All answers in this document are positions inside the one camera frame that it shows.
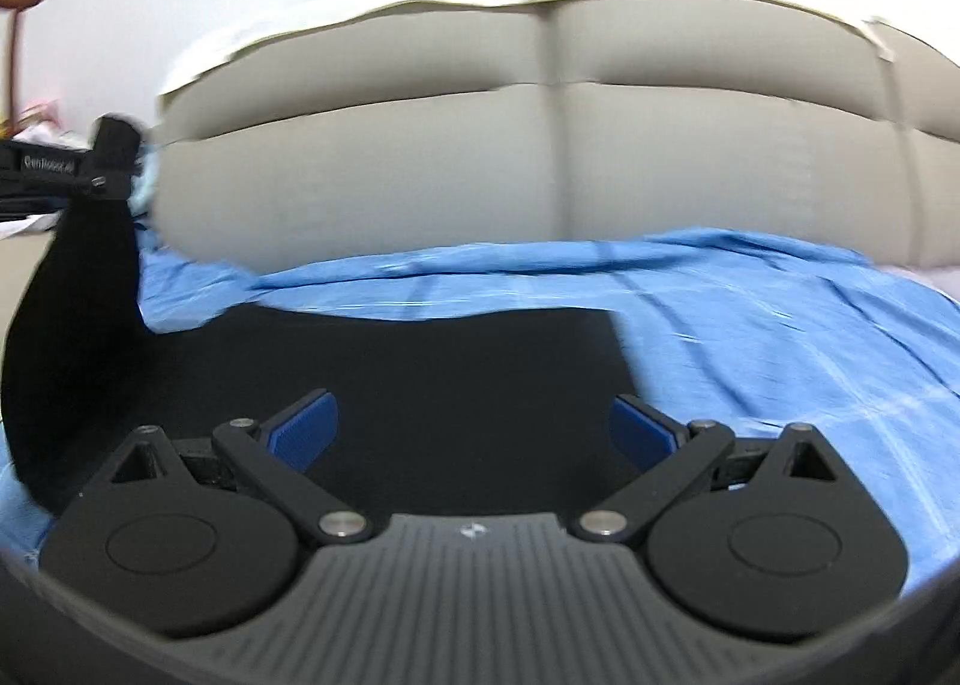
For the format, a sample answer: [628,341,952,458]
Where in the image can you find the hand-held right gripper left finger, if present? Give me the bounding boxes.
[111,389,374,548]

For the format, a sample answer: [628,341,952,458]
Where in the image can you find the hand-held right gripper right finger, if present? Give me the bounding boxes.
[568,394,851,546]

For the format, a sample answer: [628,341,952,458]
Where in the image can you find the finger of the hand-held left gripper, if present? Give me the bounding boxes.
[91,115,149,204]

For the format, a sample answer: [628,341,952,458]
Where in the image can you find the black pants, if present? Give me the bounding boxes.
[0,193,632,530]

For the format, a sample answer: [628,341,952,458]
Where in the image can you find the pile of clothes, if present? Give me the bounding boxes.
[0,97,164,240]

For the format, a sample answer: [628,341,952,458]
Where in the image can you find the wooden coat rack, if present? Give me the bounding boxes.
[0,0,58,132]

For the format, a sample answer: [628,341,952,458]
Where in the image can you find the blue checked bedsheet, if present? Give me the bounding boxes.
[0,226,960,597]

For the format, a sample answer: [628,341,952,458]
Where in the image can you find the white headboard cover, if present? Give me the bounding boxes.
[154,0,902,102]

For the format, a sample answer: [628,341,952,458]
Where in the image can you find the grey padded headboard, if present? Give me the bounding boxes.
[0,0,960,357]

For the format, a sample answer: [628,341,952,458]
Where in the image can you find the lilac pillow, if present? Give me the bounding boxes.
[877,262,960,297]

